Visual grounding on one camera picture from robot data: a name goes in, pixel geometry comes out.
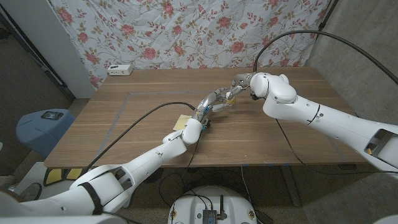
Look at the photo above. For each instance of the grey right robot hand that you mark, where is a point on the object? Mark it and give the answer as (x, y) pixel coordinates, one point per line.
(242, 81)

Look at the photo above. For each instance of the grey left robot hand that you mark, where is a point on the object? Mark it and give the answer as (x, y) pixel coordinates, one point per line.
(207, 101)

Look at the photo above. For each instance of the clear medicine bottle white cap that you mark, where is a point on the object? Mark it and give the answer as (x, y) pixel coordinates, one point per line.
(229, 101)

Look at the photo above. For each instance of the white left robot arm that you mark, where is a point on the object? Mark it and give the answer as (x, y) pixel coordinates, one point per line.
(146, 161)

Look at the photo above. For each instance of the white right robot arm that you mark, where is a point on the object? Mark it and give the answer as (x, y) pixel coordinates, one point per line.
(326, 119)

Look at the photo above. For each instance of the yellow sticky note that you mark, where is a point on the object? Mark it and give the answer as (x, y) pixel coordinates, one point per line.
(181, 122)

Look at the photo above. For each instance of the floral backdrop cloth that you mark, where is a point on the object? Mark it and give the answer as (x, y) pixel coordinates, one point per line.
(186, 31)

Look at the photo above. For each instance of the white power strip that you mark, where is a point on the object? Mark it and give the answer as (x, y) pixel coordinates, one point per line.
(119, 70)

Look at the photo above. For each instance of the white robot torso base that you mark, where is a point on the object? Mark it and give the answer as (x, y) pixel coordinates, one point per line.
(192, 205)

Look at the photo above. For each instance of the black backdrop pole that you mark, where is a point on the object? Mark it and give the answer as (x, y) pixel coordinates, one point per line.
(326, 14)

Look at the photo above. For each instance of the grey table leg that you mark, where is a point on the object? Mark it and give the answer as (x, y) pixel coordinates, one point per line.
(290, 186)

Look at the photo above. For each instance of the black power brick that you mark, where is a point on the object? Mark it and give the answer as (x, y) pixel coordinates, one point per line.
(264, 217)

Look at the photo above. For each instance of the white table leg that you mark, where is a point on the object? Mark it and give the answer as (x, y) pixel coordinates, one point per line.
(127, 204)

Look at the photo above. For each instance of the black phone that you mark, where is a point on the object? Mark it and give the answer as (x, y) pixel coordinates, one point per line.
(52, 115)

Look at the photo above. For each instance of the blue stool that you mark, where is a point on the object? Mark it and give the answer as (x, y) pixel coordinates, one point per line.
(43, 133)

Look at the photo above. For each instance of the yellow and black mat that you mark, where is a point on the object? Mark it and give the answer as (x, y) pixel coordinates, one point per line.
(54, 175)

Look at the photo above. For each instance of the grey shoe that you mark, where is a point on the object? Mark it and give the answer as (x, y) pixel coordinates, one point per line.
(29, 192)

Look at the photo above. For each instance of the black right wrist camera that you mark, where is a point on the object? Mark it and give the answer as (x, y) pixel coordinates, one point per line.
(254, 97)

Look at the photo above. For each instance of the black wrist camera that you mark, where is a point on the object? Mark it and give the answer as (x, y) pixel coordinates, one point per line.
(206, 125)
(254, 97)

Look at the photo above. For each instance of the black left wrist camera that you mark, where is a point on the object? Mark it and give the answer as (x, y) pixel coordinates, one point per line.
(206, 125)

